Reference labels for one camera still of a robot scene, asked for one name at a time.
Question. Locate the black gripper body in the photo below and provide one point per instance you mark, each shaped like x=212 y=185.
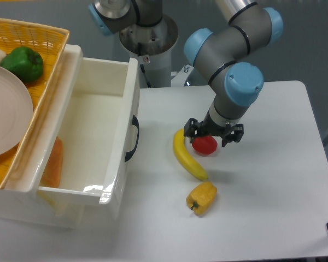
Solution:
x=210 y=128

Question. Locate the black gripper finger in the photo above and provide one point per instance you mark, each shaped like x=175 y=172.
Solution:
x=232 y=134
x=192 y=129

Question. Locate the white top drawer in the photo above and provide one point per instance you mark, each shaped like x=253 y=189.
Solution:
x=99 y=132

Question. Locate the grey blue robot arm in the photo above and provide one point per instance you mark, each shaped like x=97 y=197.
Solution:
x=217 y=57

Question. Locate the white drawer cabinet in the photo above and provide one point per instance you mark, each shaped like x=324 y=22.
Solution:
x=21 y=199

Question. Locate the red bell pepper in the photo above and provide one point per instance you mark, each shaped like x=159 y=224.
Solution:
x=205 y=145

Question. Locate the yellow banana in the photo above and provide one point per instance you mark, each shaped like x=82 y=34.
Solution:
x=187 y=161

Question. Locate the yellow bell pepper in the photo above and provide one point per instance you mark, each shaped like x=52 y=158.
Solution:
x=201 y=197

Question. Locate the green bell pepper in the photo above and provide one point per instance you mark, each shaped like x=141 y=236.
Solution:
x=24 y=63

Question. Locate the pink plate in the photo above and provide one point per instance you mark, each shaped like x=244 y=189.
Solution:
x=16 y=110

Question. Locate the yellow woven basket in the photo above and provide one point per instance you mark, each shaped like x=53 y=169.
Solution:
x=50 y=43

